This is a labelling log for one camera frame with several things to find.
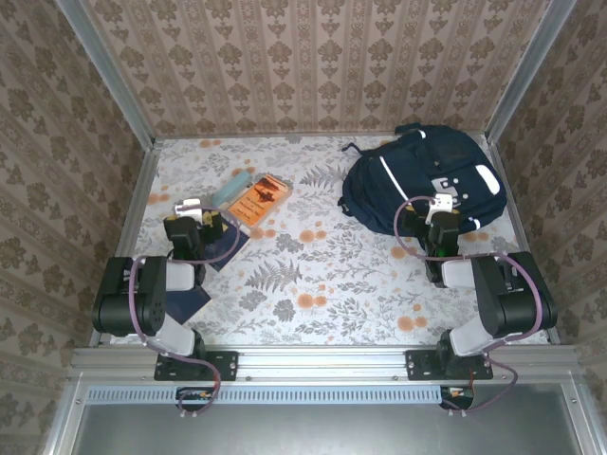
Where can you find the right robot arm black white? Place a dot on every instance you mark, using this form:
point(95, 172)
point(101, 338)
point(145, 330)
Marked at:
point(517, 303)

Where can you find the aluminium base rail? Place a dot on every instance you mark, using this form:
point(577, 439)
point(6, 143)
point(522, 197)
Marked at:
point(322, 362)

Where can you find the light blue pencil case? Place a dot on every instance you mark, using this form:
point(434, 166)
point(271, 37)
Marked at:
point(231, 187)

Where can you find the grey metal panel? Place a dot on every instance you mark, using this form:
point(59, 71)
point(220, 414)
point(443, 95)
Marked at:
point(332, 431)

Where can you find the thin aluminium edge strip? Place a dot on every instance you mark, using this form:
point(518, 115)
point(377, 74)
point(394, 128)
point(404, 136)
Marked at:
point(284, 136)

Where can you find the orange paperback book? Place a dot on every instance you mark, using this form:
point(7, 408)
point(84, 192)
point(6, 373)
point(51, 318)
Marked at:
point(261, 199)

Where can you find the navy blue backpack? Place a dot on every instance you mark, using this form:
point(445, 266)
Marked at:
point(379, 199)

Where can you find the aluminium frame post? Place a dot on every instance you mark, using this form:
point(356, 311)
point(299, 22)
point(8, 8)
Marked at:
point(104, 71)
point(531, 71)

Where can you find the aluminium side rail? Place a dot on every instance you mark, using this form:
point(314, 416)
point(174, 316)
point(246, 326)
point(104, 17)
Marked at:
point(504, 180)
point(143, 180)

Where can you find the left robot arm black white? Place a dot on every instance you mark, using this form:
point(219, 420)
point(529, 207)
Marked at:
point(123, 303)

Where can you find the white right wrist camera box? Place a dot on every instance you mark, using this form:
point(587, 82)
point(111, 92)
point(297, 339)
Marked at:
point(438, 205)

